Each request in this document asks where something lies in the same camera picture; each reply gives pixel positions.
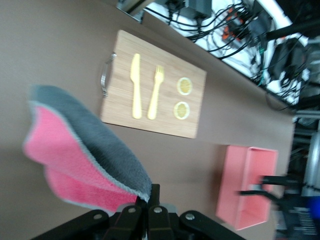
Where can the yellow plastic knife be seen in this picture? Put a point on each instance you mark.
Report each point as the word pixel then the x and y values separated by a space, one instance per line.
pixel 136 87

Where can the aluminium frame profile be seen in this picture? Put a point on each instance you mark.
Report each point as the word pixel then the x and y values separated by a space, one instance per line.
pixel 308 116

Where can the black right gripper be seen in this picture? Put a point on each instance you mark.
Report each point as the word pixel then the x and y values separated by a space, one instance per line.
pixel 292 200

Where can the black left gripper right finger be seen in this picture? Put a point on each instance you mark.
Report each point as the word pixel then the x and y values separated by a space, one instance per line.
pixel 158 222

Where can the grey power adapter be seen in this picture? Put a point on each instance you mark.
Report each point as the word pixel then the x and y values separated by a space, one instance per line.
pixel 200 6

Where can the black bar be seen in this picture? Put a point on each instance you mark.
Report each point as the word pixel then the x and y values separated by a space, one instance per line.
pixel 295 29

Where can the yellow plastic fork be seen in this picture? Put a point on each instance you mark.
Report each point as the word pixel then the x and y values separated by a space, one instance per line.
pixel 155 100

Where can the black orange connector cluster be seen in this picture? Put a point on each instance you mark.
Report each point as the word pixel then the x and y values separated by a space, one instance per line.
pixel 231 27

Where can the wooden cutting board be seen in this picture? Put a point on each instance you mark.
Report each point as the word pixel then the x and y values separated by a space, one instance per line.
pixel 175 120

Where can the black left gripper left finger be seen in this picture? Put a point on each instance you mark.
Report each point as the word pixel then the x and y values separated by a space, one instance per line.
pixel 130 222

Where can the black electronic device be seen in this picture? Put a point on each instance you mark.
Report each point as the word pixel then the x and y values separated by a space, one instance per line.
pixel 290 60

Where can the pink plastic bin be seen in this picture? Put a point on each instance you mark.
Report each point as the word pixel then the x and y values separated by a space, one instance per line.
pixel 232 187

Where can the lemon slice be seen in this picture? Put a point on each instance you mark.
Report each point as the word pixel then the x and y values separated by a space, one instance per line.
pixel 181 110
pixel 184 86

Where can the pink and grey cloth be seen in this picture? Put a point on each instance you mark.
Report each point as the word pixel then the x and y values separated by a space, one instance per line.
pixel 75 150

